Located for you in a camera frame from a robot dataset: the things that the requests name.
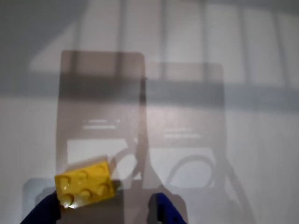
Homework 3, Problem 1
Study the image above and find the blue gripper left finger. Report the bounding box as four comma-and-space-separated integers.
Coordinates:
21, 193, 62, 224

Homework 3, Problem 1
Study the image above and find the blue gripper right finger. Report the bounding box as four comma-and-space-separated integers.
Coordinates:
146, 192, 187, 224

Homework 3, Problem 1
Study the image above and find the yellow lego brick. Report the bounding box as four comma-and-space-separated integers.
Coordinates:
54, 160, 117, 209

